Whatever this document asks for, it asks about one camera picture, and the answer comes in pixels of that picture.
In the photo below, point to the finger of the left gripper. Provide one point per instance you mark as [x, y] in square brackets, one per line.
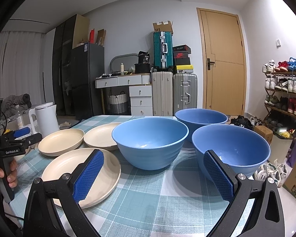
[21, 132]
[32, 139]

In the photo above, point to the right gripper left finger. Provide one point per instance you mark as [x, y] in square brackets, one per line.
[41, 217]

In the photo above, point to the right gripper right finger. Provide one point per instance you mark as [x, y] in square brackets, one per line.
[266, 215]

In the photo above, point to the cream plate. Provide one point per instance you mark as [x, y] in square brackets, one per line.
[61, 142]
[105, 182]
[101, 137]

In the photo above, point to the cream plate front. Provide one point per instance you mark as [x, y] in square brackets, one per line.
[105, 182]

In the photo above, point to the blue bowl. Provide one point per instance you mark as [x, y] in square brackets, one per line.
[150, 143]
[242, 149]
[196, 118]

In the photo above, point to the blue bowl back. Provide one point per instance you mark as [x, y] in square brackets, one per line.
[196, 118]

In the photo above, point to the white electric kettle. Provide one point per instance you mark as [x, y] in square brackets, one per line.
[43, 119]

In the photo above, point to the white trash bin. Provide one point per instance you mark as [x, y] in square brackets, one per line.
[279, 149]

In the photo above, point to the small brown cardboard box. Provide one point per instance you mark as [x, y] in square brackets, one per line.
[265, 132]

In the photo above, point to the teal checked tablecloth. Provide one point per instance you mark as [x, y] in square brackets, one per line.
[175, 201]

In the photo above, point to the woven laundry basket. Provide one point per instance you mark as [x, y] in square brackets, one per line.
[118, 103]

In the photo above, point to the black refrigerator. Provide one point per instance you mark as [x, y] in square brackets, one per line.
[86, 65]

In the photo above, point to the white drawer desk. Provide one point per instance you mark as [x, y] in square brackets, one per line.
[139, 89]

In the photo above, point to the wooden shoe rack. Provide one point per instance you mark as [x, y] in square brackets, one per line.
[280, 101]

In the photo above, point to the oval mirror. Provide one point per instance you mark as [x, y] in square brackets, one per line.
[128, 60]

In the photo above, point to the beige suitcase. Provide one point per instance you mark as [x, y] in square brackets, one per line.
[162, 93]

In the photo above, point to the silver suitcase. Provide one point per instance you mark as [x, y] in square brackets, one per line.
[185, 91]

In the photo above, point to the teal suitcase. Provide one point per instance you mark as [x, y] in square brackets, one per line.
[163, 51]

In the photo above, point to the wooden door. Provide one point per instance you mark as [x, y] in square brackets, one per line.
[224, 62]

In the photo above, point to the stack of shoe boxes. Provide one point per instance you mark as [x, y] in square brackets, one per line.
[181, 56]

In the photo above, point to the cardboard box on suitcase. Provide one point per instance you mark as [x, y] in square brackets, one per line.
[165, 26]

